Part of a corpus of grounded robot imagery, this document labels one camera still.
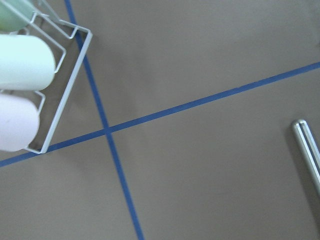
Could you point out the white wire cup rack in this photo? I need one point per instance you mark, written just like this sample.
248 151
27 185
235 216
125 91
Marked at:
69 43

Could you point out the steel muddler black tip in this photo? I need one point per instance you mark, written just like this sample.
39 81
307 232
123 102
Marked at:
309 150

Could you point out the white cup in rack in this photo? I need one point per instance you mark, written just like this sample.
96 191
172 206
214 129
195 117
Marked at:
27 63

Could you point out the pink cup in rack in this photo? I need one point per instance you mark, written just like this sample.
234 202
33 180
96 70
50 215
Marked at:
19 122

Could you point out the green cup in rack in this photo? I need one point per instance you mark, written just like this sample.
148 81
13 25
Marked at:
16 14

